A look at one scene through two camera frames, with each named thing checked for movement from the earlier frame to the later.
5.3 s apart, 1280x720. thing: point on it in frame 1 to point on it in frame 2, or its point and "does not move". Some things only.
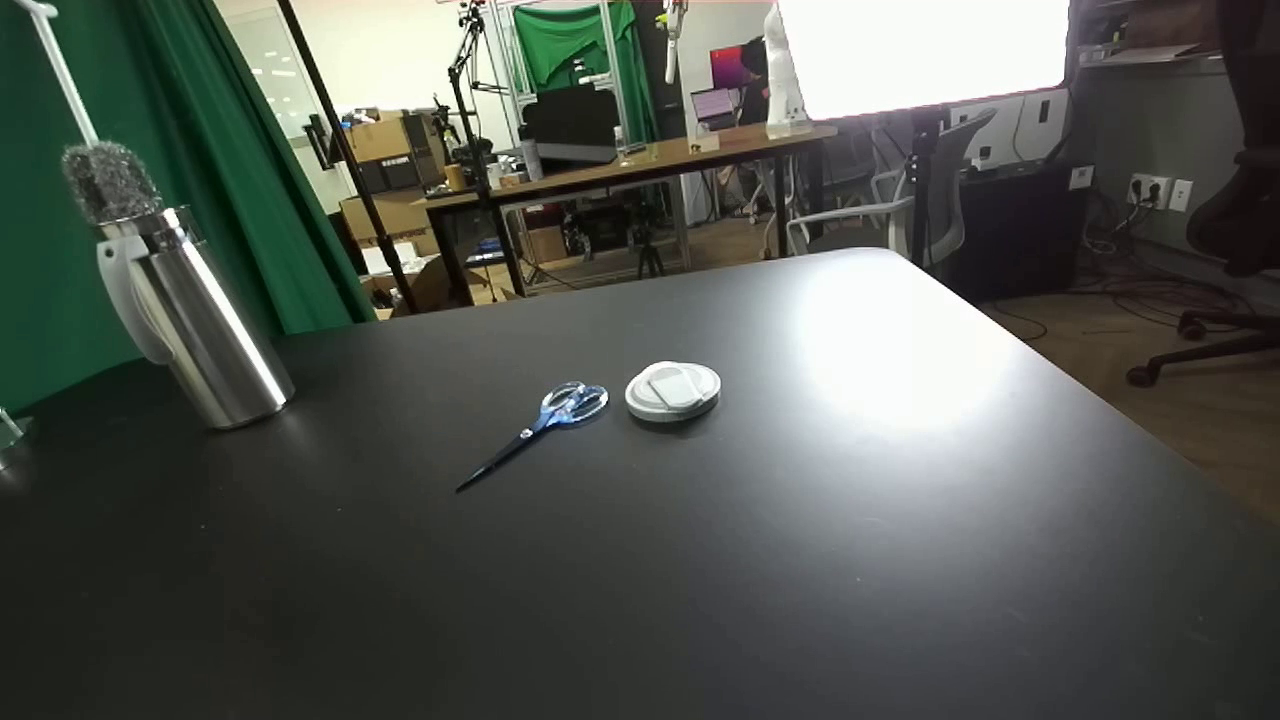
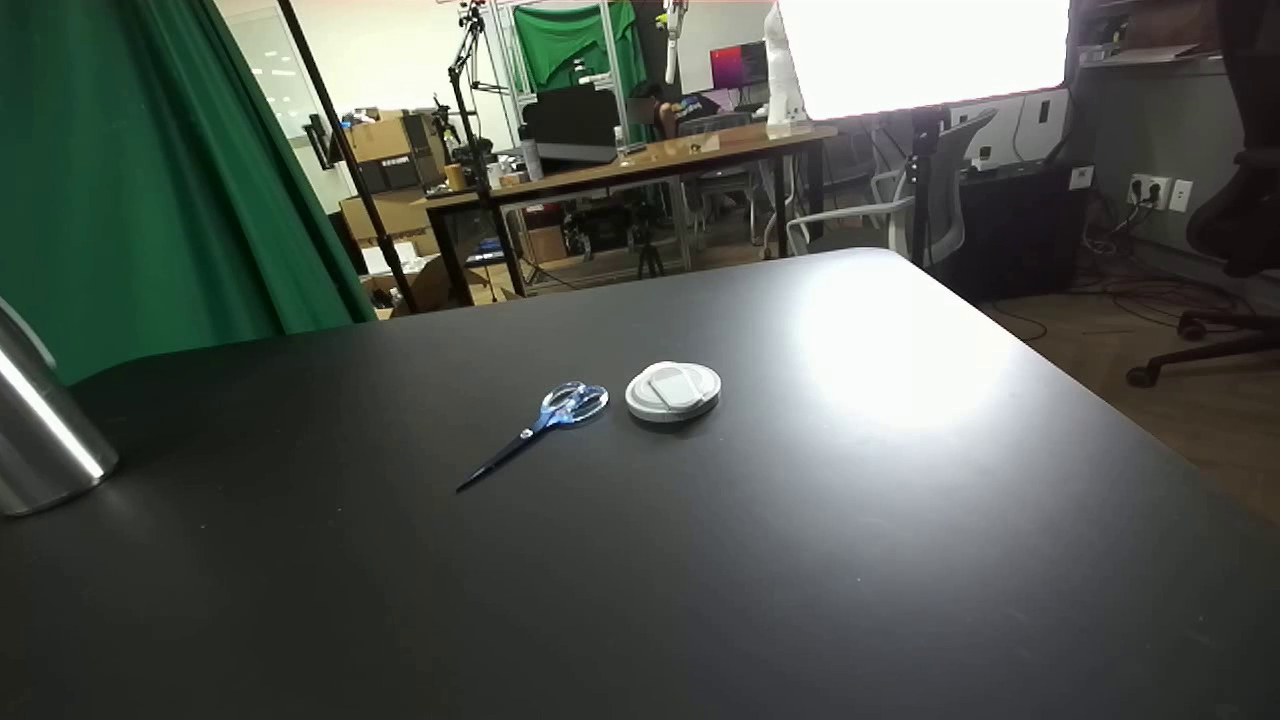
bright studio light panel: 904,55 does not move
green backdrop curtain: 170,81 does not move
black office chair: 1239,222 does not move
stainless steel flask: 182,314 to 48,440
